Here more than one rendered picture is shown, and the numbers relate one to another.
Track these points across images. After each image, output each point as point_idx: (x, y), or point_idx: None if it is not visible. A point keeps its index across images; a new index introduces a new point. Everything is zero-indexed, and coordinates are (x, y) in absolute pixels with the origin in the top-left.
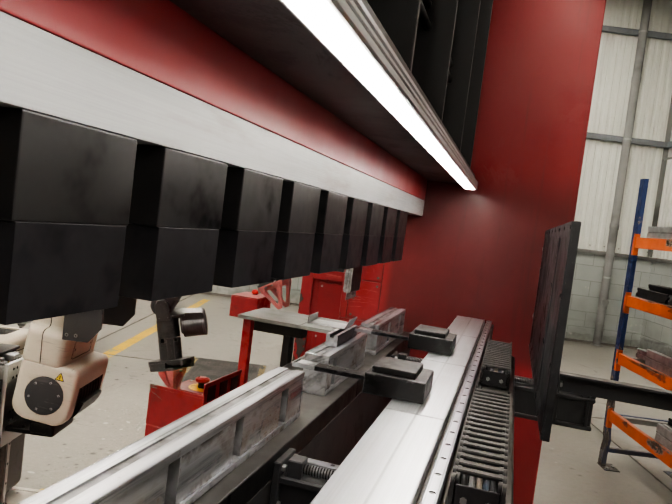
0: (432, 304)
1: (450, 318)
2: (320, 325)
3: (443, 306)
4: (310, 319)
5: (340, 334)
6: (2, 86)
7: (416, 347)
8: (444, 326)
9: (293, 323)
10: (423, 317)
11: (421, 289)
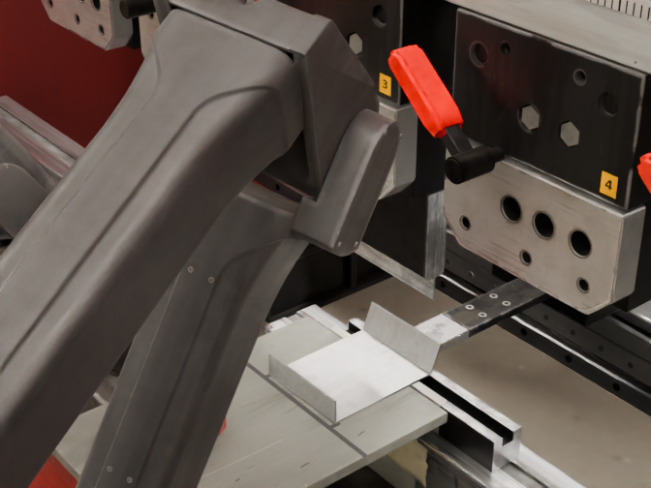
0: (50, 47)
1: (102, 64)
2: (369, 406)
3: (78, 41)
4: (324, 405)
5: (501, 413)
6: None
7: (604, 314)
8: (93, 90)
9: (339, 463)
10: (37, 90)
11: (12, 18)
